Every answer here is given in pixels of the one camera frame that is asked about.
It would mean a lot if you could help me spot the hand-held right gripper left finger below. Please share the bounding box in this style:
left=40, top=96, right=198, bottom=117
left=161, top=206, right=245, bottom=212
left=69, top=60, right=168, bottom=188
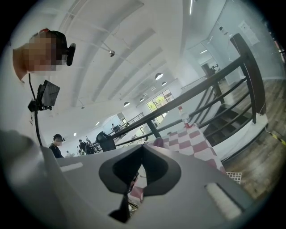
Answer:
left=41, top=144, right=143, bottom=229

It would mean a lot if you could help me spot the yellow black floor tape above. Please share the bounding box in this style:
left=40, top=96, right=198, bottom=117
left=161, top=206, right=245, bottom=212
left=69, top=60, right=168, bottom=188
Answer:
left=267, top=131, right=286, bottom=146

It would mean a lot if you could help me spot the black staircase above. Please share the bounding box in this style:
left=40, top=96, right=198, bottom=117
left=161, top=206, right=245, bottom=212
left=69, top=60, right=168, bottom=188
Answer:
left=198, top=104, right=254, bottom=146

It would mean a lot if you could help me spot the person's white shirt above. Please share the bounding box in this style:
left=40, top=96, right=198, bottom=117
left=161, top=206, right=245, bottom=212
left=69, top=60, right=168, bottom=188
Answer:
left=0, top=33, right=59, bottom=158

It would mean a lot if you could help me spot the black metal railing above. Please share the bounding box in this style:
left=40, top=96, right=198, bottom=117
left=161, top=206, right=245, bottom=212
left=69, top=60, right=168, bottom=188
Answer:
left=110, top=33, right=267, bottom=147

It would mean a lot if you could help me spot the black neck cable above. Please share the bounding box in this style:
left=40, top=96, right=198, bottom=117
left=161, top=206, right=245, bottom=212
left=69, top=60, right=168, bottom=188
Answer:
left=28, top=73, right=45, bottom=147

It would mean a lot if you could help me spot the red white checkered table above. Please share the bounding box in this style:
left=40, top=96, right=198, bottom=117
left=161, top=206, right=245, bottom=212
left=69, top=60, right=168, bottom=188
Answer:
left=128, top=123, right=227, bottom=203

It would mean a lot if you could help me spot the large window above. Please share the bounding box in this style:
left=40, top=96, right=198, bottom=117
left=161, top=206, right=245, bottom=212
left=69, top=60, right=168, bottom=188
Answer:
left=146, top=88, right=173, bottom=110

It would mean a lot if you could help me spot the clear plastic bottle red cap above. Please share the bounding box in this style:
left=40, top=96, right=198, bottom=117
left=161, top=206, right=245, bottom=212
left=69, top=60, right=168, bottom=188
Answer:
left=177, top=106, right=193, bottom=129

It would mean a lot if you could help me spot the black head-mounted camera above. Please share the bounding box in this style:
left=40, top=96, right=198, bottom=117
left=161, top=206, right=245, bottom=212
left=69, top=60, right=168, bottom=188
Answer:
left=66, top=42, right=77, bottom=67

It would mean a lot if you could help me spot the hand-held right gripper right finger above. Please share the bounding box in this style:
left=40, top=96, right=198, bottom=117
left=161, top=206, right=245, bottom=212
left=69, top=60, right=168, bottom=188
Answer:
left=130, top=144, right=254, bottom=229

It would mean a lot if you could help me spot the white grid rack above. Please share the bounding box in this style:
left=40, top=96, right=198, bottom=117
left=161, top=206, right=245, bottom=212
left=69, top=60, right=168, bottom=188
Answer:
left=226, top=171, right=243, bottom=185

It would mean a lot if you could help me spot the black chest device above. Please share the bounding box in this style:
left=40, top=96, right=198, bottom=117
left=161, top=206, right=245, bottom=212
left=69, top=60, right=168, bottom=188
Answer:
left=27, top=80, right=61, bottom=112

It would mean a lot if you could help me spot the person's head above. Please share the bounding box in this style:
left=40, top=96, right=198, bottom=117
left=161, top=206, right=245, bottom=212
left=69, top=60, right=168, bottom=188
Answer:
left=13, top=28, right=68, bottom=81

